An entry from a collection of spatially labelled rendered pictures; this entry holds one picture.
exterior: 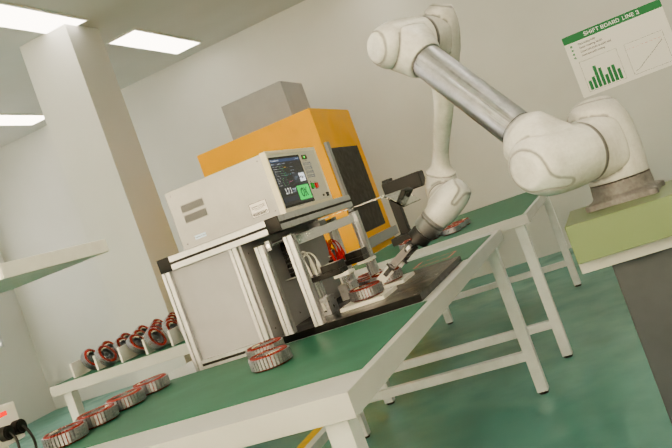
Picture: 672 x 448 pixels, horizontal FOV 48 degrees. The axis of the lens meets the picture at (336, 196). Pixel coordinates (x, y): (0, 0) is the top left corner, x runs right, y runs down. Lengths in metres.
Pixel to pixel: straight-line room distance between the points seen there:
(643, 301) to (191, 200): 1.38
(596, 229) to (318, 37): 6.45
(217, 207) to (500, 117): 0.97
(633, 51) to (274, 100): 3.33
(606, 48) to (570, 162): 5.74
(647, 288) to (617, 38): 5.66
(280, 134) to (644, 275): 4.51
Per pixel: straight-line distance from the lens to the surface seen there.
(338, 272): 2.38
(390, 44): 2.18
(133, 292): 6.47
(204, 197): 2.48
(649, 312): 2.08
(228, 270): 2.34
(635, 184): 2.05
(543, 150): 1.85
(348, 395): 1.42
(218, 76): 8.57
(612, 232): 1.88
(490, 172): 7.65
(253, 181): 2.40
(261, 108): 6.56
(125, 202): 6.38
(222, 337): 2.40
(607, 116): 2.03
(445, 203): 2.49
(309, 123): 6.12
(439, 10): 2.34
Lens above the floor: 1.05
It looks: 2 degrees up
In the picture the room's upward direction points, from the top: 20 degrees counter-clockwise
